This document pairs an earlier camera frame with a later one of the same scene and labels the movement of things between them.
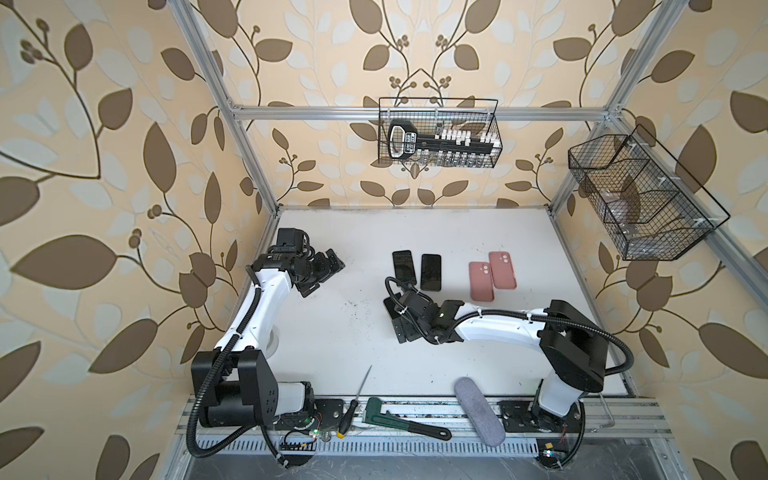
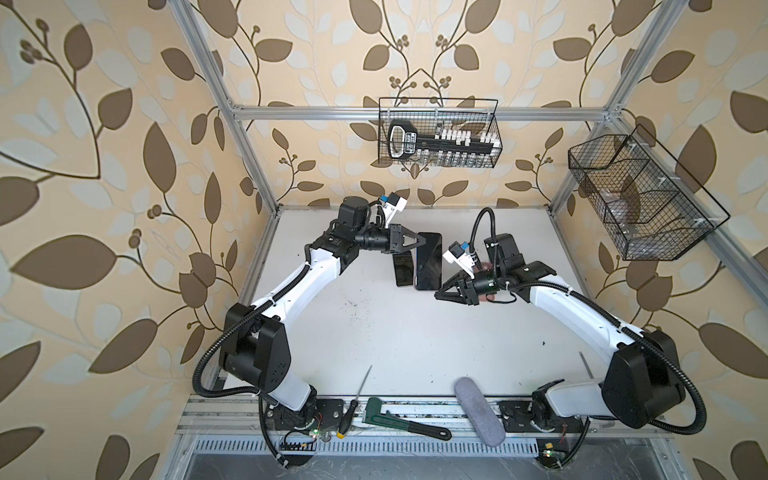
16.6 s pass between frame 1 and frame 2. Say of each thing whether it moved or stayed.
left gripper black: moved
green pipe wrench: stayed
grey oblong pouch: stayed
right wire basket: stayed
